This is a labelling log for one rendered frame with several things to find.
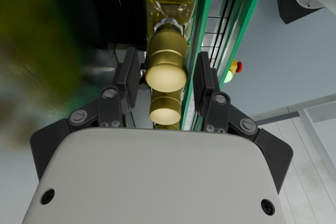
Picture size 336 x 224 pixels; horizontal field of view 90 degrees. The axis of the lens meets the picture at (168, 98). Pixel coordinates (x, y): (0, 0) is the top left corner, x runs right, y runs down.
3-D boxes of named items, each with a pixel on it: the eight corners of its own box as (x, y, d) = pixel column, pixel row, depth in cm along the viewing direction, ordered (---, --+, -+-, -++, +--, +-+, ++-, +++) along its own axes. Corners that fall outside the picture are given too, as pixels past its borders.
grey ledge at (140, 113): (121, 30, 51) (112, 53, 44) (150, 31, 51) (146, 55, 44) (146, 148, 126) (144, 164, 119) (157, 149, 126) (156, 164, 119)
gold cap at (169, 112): (151, 75, 19) (147, 107, 16) (182, 77, 19) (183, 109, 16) (152, 95, 22) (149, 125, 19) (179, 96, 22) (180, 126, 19)
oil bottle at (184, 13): (156, -54, 28) (138, 1, 15) (190, -52, 28) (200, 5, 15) (157, -16, 33) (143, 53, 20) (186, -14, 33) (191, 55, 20)
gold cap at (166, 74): (148, 27, 15) (141, 60, 12) (189, 29, 15) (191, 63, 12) (150, 60, 17) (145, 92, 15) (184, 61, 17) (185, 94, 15)
